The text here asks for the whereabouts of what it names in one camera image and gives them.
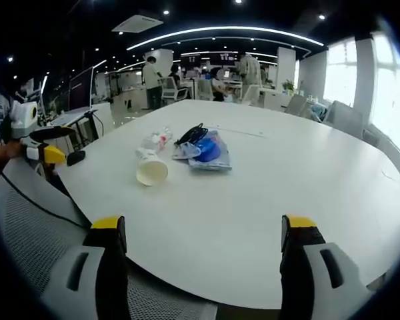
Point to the white table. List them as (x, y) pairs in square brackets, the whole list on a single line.
[(253, 200)]

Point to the green potted plant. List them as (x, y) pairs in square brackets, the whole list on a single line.
[(288, 85)]

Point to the curved ceiling light strip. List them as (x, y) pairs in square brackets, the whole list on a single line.
[(226, 31)]

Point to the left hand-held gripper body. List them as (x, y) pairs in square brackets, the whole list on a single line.
[(21, 121)]

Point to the small black case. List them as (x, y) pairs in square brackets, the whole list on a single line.
[(76, 157)]

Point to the white paper cup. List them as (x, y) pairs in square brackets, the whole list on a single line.
[(150, 169)]

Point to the white mesh office chair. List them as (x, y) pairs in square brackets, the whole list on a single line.
[(30, 226)]

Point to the clear plastic bottle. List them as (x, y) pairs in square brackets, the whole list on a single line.
[(157, 139)]

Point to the person's left hand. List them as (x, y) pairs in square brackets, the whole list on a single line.
[(5, 150)]

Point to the grey office chair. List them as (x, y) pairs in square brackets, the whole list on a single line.
[(346, 118), (295, 105)]

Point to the clear bag with blue item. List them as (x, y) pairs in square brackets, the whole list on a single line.
[(211, 155)]

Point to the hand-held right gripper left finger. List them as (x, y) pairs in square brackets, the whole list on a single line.
[(100, 266)]

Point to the small grey blue packet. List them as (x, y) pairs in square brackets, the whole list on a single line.
[(186, 150)]

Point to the ceiling air conditioner unit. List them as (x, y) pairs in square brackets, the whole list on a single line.
[(137, 23)]

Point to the white side desk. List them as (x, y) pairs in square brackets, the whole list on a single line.
[(76, 116)]

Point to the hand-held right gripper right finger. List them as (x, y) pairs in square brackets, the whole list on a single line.
[(303, 266)]

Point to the large dark display screen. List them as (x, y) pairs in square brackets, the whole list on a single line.
[(81, 88)]

